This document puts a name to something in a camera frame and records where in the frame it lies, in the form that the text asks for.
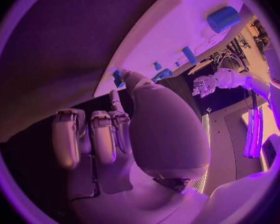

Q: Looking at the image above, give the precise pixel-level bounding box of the white cable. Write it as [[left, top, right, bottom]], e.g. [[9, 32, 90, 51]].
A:
[[218, 51, 246, 73]]

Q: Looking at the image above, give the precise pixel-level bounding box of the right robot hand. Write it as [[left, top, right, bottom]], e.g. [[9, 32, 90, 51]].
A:
[[52, 70, 212, 224]]

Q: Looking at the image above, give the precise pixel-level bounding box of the ribbed blue block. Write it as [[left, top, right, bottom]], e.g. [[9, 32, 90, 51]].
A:
[[151, 68, 174, 84]]

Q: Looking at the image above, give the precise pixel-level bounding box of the large blue cylinder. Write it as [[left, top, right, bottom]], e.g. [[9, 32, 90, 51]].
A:
[[206, 6, 242, 34]]

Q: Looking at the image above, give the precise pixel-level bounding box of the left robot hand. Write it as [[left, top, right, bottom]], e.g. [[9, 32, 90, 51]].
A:
[[191, 74, 220, 99]]

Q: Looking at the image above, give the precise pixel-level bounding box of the white task board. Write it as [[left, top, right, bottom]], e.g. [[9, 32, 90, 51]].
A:
[[94, 0, 245, 99]]

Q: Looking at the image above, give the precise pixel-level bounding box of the glowing light bar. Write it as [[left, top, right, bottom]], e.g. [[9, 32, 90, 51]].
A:
[[243, 108, 265, 159]]

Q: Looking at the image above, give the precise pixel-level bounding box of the blue plug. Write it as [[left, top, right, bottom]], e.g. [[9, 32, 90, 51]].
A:
[[112, 69, 127, 89]]

